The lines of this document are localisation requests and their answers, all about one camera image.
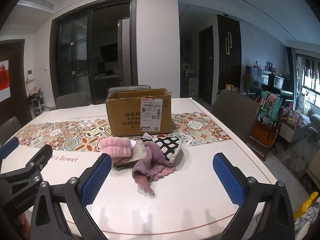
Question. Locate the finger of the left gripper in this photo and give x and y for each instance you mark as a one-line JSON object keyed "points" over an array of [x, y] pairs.
{"points": [[8, 147], [39, 160]]}

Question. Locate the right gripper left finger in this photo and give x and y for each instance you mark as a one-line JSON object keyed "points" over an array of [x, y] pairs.
{"points": [[48, 220]]}

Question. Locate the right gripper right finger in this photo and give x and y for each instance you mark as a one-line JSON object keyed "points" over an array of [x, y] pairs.
{"points": [[276, 220]]}

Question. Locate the pink fluffy headband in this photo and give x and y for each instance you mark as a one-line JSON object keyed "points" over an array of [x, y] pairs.
{"points": [[118, 148]]}

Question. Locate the beige floral fabric pouch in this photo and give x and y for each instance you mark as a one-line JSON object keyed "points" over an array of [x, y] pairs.
{"points": [[138, 153]]}

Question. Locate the mauve microfiber cloth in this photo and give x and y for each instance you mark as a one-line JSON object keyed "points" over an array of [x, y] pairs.
{"points": [[151, 168]]}

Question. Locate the black white patterned mitt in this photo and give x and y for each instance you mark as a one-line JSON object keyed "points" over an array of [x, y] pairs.
{"points": [[170, 147]]}

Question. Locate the yellow plastic toy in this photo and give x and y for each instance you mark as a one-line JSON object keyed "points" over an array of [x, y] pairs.
{"points": [[303, 208]]}

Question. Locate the patterned tile table runner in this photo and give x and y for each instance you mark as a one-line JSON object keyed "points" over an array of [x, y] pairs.
{"points": [[84, 134]]}

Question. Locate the red paper door poster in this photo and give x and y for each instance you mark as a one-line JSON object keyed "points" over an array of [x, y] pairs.
{"points": [[4, 81]]}

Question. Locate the grey chair far left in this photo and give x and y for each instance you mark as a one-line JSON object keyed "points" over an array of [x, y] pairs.
{"points": [[72, 100]]}

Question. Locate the brown cardboard box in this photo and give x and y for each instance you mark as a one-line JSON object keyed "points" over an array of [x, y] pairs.
{"points": [[134, 112]]}

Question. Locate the grey chair right side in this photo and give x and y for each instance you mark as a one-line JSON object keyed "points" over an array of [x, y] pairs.
{"points": [[238, 112]]}

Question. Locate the grey chair behind box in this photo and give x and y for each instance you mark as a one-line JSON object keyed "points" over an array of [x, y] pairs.
{"points": [[124, 88]]}

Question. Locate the colourful clothes on chair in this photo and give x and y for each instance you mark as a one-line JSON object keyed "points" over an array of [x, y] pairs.
{"points": [[270, 104]]}

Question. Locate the dark glass sliding door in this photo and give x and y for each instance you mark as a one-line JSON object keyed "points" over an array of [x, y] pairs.
{"points": [[93, 48]]}

